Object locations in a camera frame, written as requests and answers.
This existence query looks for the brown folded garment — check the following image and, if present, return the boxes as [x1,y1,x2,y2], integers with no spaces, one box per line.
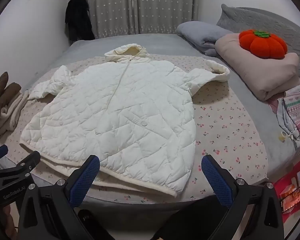
[0,71,22,130]

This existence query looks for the white quilted hooded jacket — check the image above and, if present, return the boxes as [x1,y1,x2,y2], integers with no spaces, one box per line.
[19,44,231,199]

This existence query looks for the cherry print blanket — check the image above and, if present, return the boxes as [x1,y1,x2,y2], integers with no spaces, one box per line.
[0,52,269,203]

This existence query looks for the dark hanging clothes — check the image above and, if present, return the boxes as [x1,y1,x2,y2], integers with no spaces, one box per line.
[65,0,95,42]

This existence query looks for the brown and cream clothes pile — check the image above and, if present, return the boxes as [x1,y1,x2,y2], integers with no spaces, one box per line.
[0,90,29,140]

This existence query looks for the bed with grey sheet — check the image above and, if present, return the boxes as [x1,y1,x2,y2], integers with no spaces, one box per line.
[0,32,300,213]

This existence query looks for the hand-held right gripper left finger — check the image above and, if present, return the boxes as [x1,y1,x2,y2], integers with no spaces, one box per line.
[17,154,108,240]

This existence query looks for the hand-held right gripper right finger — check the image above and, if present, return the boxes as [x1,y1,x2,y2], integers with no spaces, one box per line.
[201,154,284,240]

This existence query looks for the grey quilted pillow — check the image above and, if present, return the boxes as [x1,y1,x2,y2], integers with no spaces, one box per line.
[216,4,300,80]

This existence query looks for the grey star print curtain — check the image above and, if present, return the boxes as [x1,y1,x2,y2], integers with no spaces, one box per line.
[79,0,200,39]

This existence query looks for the orange pumpkin plush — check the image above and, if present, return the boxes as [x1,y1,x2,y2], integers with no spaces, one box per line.
[239,29,288,60]

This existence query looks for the patterned light clothing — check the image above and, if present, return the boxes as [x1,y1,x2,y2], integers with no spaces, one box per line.
[270,82,300,153]

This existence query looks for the grey folded blanket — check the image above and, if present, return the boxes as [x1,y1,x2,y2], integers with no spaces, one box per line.
[175,21,234,57]

